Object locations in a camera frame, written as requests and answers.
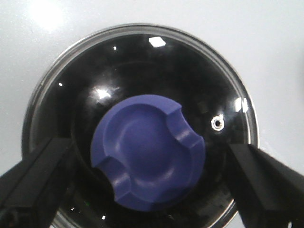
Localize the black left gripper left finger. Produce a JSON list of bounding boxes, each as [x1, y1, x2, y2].
[[0, 138, 73, 228]]

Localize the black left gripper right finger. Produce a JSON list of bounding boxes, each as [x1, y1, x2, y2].
[[227, 144, 304, 228]]

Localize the glass lid blue knob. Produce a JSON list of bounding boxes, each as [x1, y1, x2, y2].
[[21, 24, 259, 228]]

